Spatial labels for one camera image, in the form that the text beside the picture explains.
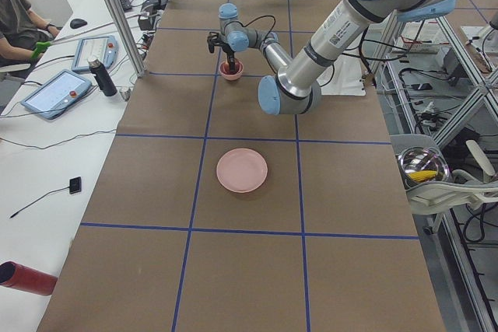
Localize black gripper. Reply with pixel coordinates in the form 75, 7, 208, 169
221, 43, 236, 72

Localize pink bowl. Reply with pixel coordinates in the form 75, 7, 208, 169
219, 61, 244, 82

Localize red apple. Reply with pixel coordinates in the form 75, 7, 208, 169
223, 63, 240, 75

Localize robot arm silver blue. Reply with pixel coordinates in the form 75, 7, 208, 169
207, 0, 457, 115

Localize pink plate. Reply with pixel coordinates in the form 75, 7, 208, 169
216, 148, 268, 193

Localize steel bowl with corn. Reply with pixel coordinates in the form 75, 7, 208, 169
397, 147, 451, 188

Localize upper teach pendant tablet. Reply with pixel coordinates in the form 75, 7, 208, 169
71, 35, 118, 73

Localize teach pendant tablet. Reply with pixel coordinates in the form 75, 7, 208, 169
71, 35, 118, 73
21, 69, 91, 120

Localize black water bottle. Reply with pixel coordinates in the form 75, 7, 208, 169
88, 56, 117, 97

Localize black computer mouse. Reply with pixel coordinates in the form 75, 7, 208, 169
69, 18, 88, 30

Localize lower teach pendant tablet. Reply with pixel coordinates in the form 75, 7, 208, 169
21, 69, 91, 120

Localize seated person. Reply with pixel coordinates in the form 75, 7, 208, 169
1, 0, 59, 79

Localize small black device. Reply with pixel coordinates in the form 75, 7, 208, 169
68, 176, 82, 194

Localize red thermos bottle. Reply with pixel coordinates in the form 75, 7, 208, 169
1, 261, 58, 296

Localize black camera cable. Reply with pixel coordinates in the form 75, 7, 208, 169
237, 15, 278, 44

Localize aluminium frame post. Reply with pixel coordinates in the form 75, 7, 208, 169
104, 0, 146, 78

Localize white pedestal column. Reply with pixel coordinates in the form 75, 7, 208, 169
317, 55, 366, 96

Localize black stylus cable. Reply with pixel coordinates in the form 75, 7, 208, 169
9, 187, 71, 219

